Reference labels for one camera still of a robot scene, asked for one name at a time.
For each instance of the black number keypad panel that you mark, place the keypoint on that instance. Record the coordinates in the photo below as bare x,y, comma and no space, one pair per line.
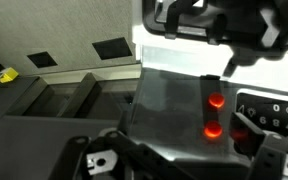
277,113

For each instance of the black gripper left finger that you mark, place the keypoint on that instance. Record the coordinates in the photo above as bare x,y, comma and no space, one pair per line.
117,150

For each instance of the black stove burner grate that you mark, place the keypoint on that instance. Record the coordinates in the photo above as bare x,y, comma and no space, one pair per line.
197,20

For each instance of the black metal frame desk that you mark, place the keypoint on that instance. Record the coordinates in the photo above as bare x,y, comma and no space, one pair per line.
34,110

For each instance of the orange round stove button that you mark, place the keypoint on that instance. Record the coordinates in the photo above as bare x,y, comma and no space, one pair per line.
213,129
216,100

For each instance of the yellow small block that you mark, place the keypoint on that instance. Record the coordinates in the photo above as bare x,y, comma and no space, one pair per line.
9,75

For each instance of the white toy stove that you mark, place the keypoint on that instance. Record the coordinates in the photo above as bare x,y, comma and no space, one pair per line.
174,110

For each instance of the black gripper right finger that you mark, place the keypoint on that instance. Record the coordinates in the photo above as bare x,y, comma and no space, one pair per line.
270,156

